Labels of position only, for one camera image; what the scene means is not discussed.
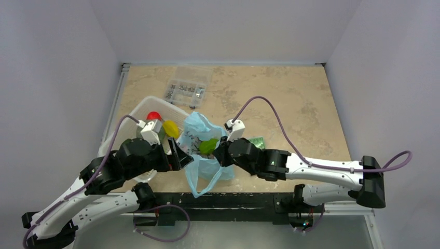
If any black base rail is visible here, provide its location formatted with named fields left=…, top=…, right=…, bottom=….
left=132, top=184, right=325, bottom=229

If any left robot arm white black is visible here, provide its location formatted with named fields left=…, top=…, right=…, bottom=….
left=22, top=138, right=194, bottom=248

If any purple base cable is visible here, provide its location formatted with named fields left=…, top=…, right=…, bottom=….
left=132, top=202, right=191, bottom=242

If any green circuit board box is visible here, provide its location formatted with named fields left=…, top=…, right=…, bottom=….
left=248, top=136, right=266, bottom=149

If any red fake fruit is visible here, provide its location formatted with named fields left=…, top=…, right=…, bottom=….
left=146, top=111, right=162, bottom=121

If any green fake fruit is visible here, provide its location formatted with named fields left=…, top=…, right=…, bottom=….
left=136, top=126, right=165, bottom=145
left=199, top=138, right=219, bottom=155

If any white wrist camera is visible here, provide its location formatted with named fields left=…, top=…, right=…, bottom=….
left=224, top=119, right=245, bottom=141
left=137, top=119, right=162, bottom=145

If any aluminium frame rail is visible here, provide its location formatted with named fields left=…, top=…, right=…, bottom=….
left=101, top=62, right=132, bottom=143

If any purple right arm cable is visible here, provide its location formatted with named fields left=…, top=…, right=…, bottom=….
left=229, top=96, right=413, bottom=174

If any white plastic basket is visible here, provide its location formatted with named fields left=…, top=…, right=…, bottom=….
left=98, top=96, right=189, bottom=182

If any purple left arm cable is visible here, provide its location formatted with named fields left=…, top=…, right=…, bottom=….
left=22, top=115, right=147, bottom=249

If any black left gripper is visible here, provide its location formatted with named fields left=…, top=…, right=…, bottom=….
left=126, top=136, right=194, bottom=179

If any blue plastic bag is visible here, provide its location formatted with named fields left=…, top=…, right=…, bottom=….
left=177, top=112, right=235, bottom=198

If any yellow fake starfruit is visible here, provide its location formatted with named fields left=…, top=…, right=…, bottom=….
left=162, top=120, right=180, bottom=139

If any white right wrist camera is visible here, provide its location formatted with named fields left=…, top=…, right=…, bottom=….
left=224, top=119, right=245, bottom=141

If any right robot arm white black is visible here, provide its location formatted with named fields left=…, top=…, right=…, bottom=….
left=213, top=137, right=386, bottom=211

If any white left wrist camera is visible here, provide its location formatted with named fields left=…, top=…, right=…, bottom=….
left=137, top=119, right=162, bottom=145

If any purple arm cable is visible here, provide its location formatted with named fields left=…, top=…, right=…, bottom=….
left=229, top=96, right=413, bottom=174
left=22, top=115, right=147, bottom=249

